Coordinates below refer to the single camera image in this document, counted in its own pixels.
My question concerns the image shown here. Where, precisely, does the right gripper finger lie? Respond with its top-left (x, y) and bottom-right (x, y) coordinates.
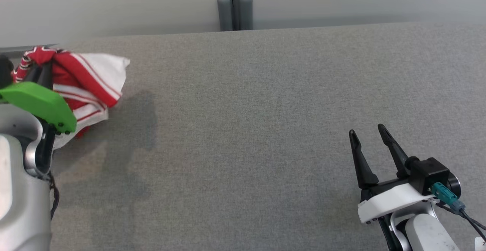
top-left (377, 123), bottom-right (409, 179)
top-left (349, 129), bottom-right (379, 190)

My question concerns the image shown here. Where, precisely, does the thin black right camera cable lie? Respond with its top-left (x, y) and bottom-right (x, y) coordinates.
top-left (437, 204), bottom-right (486, 244)

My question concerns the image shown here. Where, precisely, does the long red white-panelled garment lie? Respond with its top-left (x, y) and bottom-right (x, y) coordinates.
top-left (11, 46), bottom-right (130, 109)

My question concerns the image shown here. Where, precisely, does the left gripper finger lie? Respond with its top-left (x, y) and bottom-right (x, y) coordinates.
top-left (24, 64), bottom-right (42, 85)
top-left (38, 59), bottom-right (54, 90)

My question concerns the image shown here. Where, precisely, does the teal right camera connector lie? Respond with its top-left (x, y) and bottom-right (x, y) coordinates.
top-left (431, 183), bottom-right (465, 213)

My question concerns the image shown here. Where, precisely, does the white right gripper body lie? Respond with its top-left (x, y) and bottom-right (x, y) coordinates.
top-left (357, 179), bottom-right (437, 225)

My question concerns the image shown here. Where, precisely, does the grey fabric sofa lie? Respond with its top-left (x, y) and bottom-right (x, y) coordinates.
top-left (0, 21), bottom-right (486, 251)

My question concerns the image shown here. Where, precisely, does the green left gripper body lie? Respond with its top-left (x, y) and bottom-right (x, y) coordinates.
top-left (0, 82), bottom-right (77, 135)

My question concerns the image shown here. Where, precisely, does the grey partition post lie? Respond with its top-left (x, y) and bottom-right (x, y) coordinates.
top-left (217, 0), bottom-right (233, 32)
top-left (232, 0), bottom-right (254, 31)

